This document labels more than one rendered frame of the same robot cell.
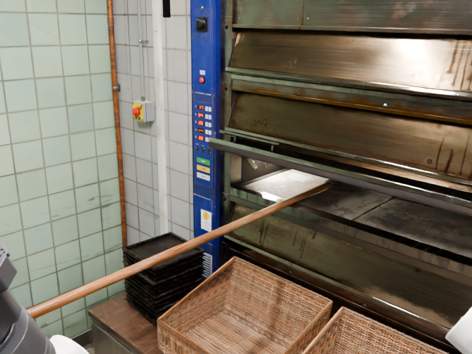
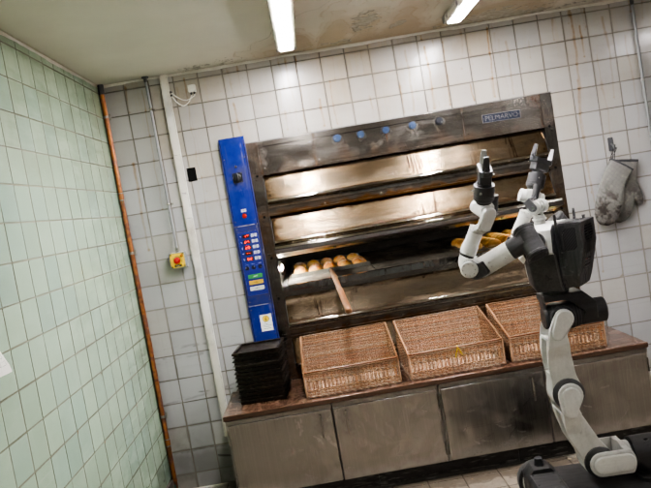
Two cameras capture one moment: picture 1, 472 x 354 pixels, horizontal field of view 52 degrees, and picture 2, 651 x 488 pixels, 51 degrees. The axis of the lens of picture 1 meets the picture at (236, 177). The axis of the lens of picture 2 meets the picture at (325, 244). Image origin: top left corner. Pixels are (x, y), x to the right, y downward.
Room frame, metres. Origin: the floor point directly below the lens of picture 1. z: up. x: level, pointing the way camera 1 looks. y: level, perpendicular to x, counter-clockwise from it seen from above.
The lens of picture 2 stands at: (-1.22, 2.80, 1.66)
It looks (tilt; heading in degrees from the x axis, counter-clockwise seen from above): 3 degrees down; 316
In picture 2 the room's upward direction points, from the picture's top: 10 degrees counter-clockwise
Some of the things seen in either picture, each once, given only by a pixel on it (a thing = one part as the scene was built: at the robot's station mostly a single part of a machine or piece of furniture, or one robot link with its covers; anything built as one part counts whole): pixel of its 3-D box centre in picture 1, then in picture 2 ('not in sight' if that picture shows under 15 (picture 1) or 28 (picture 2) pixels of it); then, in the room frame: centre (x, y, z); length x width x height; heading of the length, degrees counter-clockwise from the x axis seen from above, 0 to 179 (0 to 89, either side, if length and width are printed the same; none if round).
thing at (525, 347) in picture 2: not in sight; (542, 323); (0.89, -0.91, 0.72); 0.56 x 0.49 x 0.28; 46
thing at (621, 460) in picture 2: not in sight; (606, 456); (0.25, -0.17, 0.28); 0.21 x 0.20 x 0.13; 43
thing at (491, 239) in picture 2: not in sight; (492, 238); (1.44, -1.36, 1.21); 0.61 x 0.48 x 0.06; 137
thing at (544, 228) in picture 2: not in sight; (557, 251); (0.30, -0.09, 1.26); 0.34 x 0.30 x 0.36; 98
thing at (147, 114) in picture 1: (142, 110); (178, 259); (2.50, 0.49, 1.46); 0.10 x 0.07 x 0.10; 47
